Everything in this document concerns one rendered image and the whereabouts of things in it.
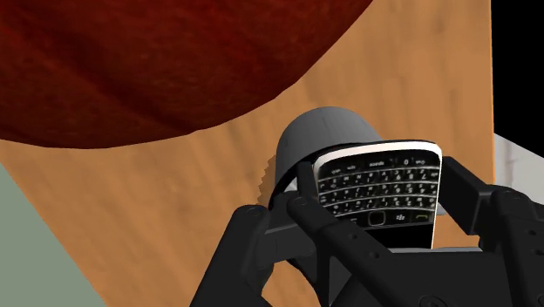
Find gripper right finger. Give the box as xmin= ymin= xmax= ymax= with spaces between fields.
xmin=435 ymin=156 xmax=544 ymax=307

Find black keypad phone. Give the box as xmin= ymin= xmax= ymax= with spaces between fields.
xmin=312 ymin=140 xmax=444 ymax=250

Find grey cylindrical cup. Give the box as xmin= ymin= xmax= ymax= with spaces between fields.
xmin=268 ymin=106 xmax=447 ymax=216

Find large dark red round object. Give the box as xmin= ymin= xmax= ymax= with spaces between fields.
xmin=0 ymin=0 xmax=375 ymax=150

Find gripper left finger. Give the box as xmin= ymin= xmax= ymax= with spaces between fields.
xmin=189 ymin=160 xmax=394 ymax=307

